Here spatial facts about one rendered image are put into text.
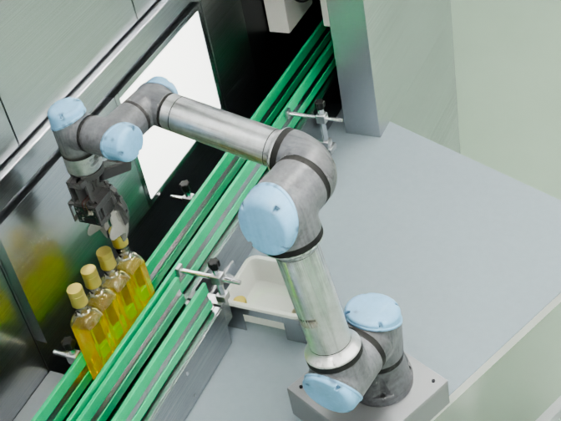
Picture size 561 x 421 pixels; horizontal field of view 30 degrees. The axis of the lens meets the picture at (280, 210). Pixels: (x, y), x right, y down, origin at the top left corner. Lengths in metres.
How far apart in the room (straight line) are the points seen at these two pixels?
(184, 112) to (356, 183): 1.00
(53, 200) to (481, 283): 1.05
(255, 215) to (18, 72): 0.65
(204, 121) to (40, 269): 0.54
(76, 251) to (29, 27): 0.52
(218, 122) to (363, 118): 1.12
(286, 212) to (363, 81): 1.25
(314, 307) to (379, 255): 0.78
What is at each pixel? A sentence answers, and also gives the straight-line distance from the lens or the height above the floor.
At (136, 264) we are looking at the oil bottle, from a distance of 2.36.
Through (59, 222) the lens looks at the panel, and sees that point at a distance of 2.35.
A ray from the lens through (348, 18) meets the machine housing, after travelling 2.90.
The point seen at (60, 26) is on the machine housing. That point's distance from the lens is 2.33.
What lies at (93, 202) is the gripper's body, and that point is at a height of 1.30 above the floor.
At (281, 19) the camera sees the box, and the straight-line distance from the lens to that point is 3.15.
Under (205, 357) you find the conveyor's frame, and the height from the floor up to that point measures 0.82.
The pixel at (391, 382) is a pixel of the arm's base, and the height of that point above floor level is 0.89.
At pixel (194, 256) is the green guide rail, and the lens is 2.56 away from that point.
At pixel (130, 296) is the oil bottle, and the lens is 2.36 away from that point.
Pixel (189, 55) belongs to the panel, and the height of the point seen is 1.22.
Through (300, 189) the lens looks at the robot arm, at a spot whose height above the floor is 1.46.
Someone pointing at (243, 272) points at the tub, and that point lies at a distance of 2.62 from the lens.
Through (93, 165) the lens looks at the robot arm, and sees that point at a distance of 2.14.
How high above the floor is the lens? 2.60
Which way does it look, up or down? 40 degrees down
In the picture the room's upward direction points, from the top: 12 degrees counter-clockwise
